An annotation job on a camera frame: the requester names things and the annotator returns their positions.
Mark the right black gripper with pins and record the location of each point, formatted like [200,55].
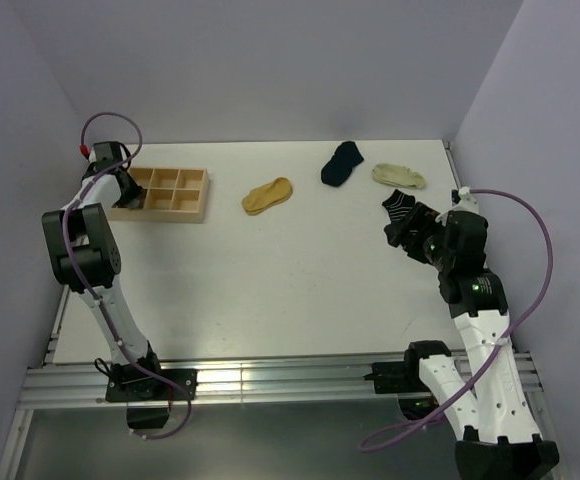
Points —
[424,219]

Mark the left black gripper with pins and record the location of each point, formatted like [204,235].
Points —
[132,193]

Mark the mustard yellow sock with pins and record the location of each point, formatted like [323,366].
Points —
[266,196]

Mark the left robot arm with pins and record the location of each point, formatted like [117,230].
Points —
[85,257]

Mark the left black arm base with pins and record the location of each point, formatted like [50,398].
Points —
[148,401]

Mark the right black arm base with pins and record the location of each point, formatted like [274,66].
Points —
[392,378]

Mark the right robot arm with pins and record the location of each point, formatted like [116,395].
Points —
[496,434]

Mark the black striped sock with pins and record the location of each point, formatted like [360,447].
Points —
[398,205]

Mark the wooden compartment tray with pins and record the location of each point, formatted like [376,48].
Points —
[169,195]

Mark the cream sock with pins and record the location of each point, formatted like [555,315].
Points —
[398,176]

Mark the navy blue sock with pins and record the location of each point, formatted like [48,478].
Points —
[341,165]

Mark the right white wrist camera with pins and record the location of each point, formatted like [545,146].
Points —
[464,200]

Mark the aluminium frame rail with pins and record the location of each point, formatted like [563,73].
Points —
[243,381]

